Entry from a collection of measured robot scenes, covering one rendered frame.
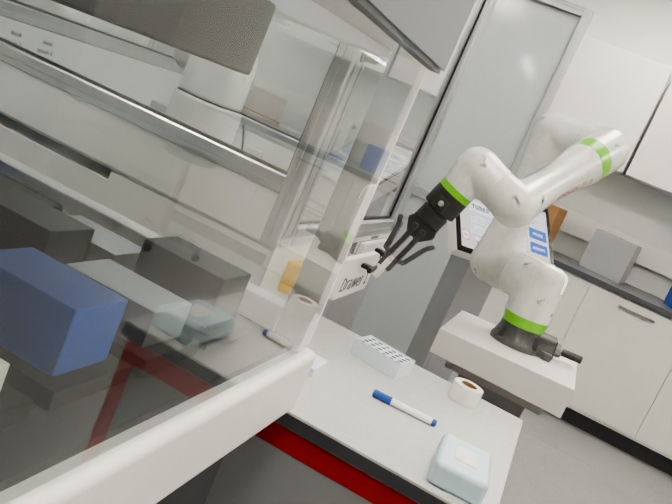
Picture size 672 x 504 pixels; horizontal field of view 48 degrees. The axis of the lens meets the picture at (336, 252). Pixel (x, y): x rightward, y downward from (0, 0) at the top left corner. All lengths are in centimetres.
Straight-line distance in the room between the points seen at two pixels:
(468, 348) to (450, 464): 77
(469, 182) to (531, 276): 40
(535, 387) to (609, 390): 294
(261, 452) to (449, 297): 166
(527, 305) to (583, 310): 273
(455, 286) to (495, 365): 92
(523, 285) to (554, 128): 45
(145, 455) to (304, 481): 63
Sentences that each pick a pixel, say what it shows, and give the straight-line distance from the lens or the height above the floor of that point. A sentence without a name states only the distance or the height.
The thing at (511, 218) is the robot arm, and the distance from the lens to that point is 185.
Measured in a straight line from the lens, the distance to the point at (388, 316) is 372.
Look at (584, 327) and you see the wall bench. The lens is 489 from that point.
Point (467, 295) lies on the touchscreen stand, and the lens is 293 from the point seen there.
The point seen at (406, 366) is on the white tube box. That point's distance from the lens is 173.
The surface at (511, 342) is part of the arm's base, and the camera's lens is 216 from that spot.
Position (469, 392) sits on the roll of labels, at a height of 79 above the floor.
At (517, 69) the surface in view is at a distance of 363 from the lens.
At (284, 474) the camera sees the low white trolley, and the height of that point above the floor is 65.
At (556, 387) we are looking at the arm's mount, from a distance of 203.
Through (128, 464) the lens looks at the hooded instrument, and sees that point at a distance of 74.
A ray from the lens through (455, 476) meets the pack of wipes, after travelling 130.
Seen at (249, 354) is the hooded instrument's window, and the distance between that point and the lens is 92.
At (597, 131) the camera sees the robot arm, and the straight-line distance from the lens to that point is 220.
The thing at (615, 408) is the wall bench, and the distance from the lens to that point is 499.
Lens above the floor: 127
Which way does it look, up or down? 11 degrees down
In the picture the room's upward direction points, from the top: 23 degrees clockwise
